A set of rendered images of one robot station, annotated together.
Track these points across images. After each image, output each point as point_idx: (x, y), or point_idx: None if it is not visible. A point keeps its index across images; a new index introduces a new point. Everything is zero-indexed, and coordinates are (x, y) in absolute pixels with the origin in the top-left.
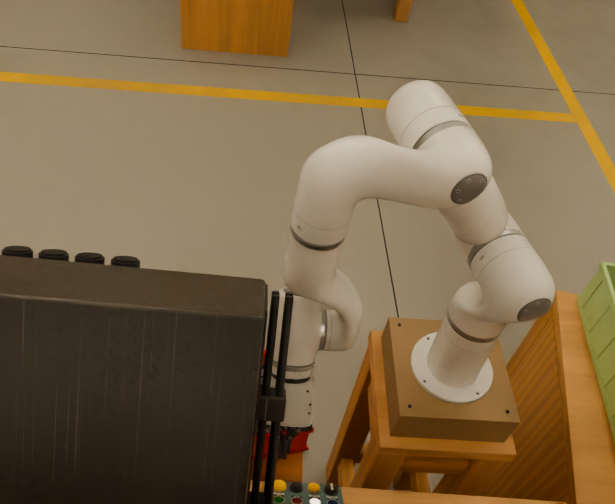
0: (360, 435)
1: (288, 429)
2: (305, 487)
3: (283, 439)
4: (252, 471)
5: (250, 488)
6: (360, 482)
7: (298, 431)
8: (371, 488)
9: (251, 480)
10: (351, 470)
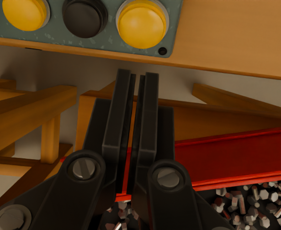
0: (21, 185)
1: (93, 223)
2: (55, 21)
3: (124, 167)
4: (177, 120)
5: (216, 44)
6: (7, 120)
7: (14, 214)
8: None
9: (178, 105)
10: (43, 152)
